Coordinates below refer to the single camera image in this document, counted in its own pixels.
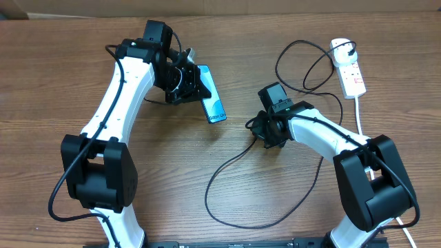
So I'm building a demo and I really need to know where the Samsung Galaxy smartphone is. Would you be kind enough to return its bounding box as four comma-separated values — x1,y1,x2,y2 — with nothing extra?
198,65,227,124

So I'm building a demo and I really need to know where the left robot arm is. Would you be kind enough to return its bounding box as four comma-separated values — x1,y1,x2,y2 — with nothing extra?
59,20,227,247

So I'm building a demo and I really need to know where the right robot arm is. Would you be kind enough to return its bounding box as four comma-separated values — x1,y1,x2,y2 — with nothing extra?
246,83,420,247

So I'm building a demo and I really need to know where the white charger plug adapter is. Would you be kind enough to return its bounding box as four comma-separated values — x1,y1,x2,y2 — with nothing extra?
329,38,358,68

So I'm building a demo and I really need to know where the white power strip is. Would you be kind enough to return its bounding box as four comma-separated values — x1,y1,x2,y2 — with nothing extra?
335,61,366,99

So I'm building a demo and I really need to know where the cardboard backdrop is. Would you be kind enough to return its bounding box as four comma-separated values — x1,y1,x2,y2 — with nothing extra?
1,0,440,19

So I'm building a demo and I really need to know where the white power strip cord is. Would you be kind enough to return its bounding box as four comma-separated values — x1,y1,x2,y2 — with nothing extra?
353,96,418,248

